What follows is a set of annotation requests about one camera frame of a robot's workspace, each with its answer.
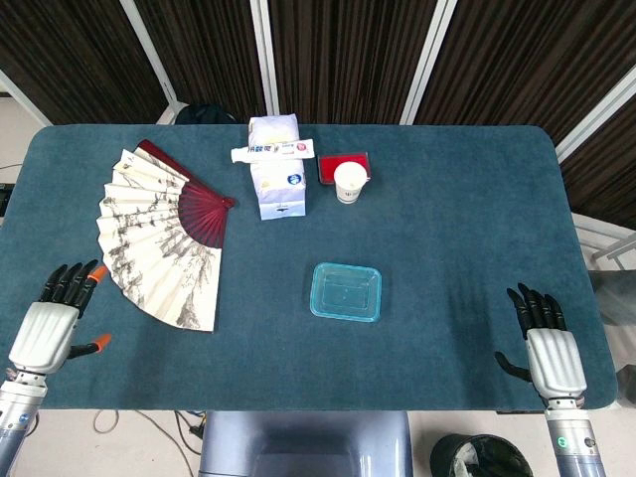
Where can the clear plastic container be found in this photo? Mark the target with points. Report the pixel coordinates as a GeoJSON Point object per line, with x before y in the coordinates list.
{"type": "Point", "coordinates": [346, 293]}

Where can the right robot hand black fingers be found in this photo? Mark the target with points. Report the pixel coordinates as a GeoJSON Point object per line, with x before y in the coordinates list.
{"type": "Point", "coordinates": [554, 358]}

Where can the painted paper folding fan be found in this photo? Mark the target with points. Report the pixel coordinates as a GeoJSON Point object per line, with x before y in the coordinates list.
{"type": "Point", "coordinates": [144, 238]}

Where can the black chair behind table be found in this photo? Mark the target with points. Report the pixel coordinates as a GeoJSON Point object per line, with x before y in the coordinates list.
{"type": "Point", "coordinates": [206, 115]}

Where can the white tissue pack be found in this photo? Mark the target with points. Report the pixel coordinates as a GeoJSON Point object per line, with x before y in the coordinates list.
{"type": "Point", "coordinates": [280, 194]}

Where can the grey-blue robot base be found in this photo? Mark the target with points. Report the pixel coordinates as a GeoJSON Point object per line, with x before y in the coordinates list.
{"type": "Point", "coordinates": [303, 442]}

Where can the white paper cup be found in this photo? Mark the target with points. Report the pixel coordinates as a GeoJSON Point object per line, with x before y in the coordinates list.
{"type": "Point", "coordinates": [350, 181]}

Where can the teal container lid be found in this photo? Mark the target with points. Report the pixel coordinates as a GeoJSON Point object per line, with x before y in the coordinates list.
{"type": "Point", "coordinates": [318, 308]}

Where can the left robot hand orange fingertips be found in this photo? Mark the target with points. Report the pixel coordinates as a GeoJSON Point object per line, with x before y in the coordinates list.
{"type": "Point", "coordinates": [45, 333]}

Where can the blue table cloth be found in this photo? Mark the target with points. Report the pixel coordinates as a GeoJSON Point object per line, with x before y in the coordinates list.
{"type": "Point", "coordinates": [437, 238]}

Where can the left robot arm grey-blue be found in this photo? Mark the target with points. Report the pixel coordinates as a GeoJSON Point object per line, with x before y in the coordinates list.
{"type": "Point", "coordinates": [17, 417]}

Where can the metal frame rack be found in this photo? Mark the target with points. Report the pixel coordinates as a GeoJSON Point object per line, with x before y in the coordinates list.
{"type": "Point", "coordinates": [603, 238]}

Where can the white partition post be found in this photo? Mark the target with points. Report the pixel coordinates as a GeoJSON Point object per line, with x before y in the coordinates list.
{"type": "Point", "coordinates": [149, 49]}
{"type": "Point", "coordinates": [25, 97]}
{"type": "Point", "coordinates": [596, 121]}
{"type": "Point", "coordinates": [429, 59]}
{"type": "Point", "coordinates": [263, 54]}

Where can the right robot arm grey-blue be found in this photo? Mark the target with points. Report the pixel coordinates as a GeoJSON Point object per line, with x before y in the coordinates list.
{"type": "Point", "coordinates": [574, 437]}

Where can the red ink pad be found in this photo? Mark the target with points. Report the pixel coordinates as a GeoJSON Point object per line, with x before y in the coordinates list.
{"type": "Point", "coordinates": [330, 166]}

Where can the black trash bin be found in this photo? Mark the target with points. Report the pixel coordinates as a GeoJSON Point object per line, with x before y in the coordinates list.
{"type": "Point", "coordinates": [477, 457]}

